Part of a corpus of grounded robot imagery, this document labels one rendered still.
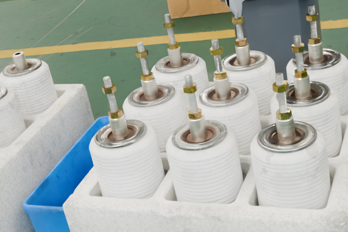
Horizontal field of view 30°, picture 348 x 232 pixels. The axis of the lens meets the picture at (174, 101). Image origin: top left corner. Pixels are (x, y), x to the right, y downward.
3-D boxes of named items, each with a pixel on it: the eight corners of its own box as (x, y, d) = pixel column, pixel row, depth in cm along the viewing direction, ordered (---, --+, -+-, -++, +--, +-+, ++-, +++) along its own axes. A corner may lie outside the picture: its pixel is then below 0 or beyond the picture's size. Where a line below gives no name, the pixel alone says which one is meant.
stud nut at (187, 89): (197, 92, 83) (195, 87, 83) (183, 95, 83) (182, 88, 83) (197, 86, 85) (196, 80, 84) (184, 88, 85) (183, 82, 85)
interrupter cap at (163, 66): (168, 56, 115) (167, 52, 115) (206, 56, 112) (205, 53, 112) (147, 74, 110) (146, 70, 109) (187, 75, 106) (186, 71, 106)
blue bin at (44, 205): (112, 166, 134) (98, 115, 129) (161, 168, 130) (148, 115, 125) (38, 264, 109) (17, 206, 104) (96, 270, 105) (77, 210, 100)
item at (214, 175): (254, 261, 90) (235, 150, 82) (185, 267, 91) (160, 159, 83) (252, 219, 98) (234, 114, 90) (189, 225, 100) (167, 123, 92)
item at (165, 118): (151, 176, 114) (129, 85, 106) (205, 174, 112) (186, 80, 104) (139, 209, 106) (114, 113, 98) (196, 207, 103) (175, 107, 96)
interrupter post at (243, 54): (246, 67, 105) (244, 48, 103) (234, 65, 106) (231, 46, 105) (254, 61, 106) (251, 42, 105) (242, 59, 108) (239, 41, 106)
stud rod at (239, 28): (241, 52, 106) (234, 8, 103) (246, 52, 106) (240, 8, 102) (238, 54, 105) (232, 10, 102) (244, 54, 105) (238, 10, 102)
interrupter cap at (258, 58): (251, 75, 101) (251, 71, 101) (212, 70, 106) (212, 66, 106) (276, 56, 106) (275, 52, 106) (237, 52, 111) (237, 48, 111)
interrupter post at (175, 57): (174, 62, 112) (170, 44, 111) (186, 62, 111) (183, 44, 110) (168, 68, 110) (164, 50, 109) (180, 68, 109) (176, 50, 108)
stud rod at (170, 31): (175, 55, 111) (167, 13, 107) (179, 55, 110) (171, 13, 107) (171, 57, 110) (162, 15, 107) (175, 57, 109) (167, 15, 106)
